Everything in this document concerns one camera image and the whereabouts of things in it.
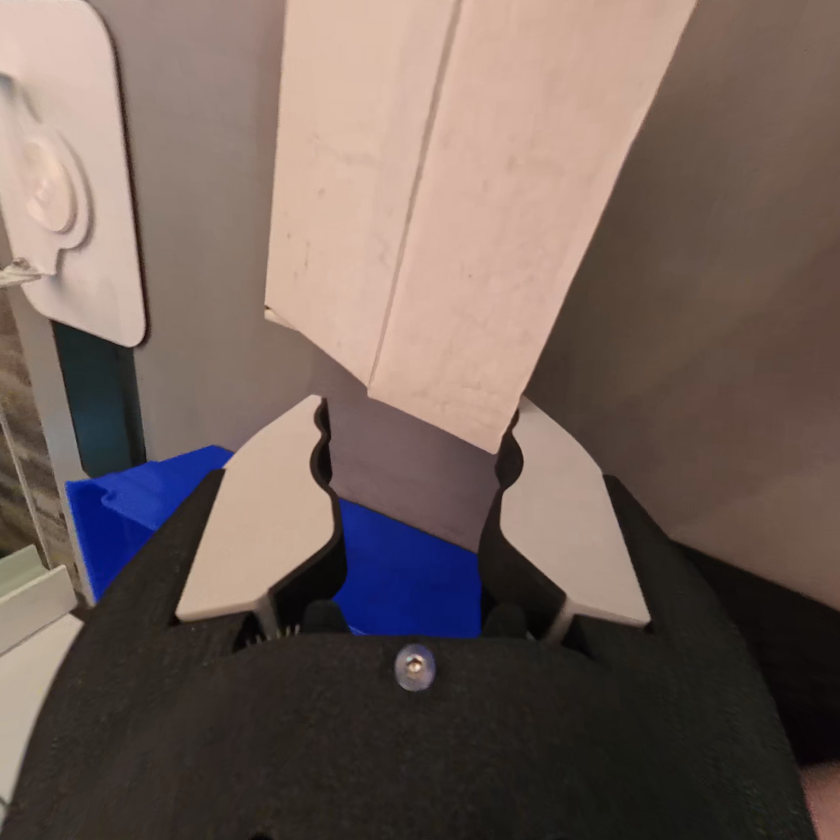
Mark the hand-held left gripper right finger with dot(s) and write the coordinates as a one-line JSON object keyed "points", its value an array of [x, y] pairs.
{"points": [[564, 538]]}

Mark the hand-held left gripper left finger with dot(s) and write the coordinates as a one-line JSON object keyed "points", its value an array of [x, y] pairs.
{"points": [[256, 525]]}

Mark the white cardboard mailer box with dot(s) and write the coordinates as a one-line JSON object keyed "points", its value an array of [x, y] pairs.
{"points": [[459, 197]]}

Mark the blue plastic bin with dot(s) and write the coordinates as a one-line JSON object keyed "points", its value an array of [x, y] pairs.
{"points": [[407, 577]]}

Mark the person's dark clothing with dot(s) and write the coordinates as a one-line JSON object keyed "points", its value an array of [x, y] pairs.
{"points": [[787, 656]]}

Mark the document stand with white base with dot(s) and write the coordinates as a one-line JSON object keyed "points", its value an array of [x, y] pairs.
{"points": [[98, 197]]}

